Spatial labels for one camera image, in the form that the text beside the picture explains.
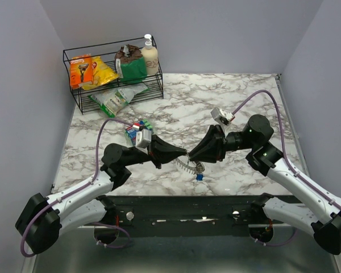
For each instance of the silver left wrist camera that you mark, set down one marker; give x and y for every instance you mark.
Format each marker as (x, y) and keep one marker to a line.
(143, 138)

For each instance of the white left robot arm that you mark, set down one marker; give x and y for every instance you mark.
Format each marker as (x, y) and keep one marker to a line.
(43, 219)

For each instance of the orange razor box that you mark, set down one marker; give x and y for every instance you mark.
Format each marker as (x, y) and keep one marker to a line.
(81, 71)

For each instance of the cream pump lotion bottle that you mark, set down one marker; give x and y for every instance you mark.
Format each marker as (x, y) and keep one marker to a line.
(150, 55)

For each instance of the steel key ring organiser disc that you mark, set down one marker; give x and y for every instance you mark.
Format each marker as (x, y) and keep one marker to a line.
(191, 167)

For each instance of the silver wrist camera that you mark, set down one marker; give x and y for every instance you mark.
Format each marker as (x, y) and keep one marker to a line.
(221, 115)
(143, 138)

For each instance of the green brown coffee bag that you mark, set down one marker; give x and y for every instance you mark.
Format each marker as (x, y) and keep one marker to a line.
(130, 64)

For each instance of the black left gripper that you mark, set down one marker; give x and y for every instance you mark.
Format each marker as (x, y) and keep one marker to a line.
(160, 152)

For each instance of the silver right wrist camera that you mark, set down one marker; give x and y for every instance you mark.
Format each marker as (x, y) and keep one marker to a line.
(221, 115)

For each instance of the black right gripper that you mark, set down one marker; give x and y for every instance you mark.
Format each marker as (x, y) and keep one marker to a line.
(212, 147)

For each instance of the blue key tag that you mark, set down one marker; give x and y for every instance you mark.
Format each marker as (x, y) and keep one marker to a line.
(199, 177)

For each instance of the green white snack bag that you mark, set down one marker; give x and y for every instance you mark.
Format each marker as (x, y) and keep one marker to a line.
(113, 100)

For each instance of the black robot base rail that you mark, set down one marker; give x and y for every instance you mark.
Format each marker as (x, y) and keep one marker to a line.
(183, 216)

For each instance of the blue green sponge pack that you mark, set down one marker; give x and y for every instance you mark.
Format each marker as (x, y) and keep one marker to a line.
(130, 132)

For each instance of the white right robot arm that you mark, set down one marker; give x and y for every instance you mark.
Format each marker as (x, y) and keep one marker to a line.
(320, 216)

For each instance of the yellow chips bag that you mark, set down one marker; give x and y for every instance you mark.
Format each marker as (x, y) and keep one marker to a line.
(102, 74)

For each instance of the black wire shelf rack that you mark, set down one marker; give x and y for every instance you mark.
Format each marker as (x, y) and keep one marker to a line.
(107, 53)

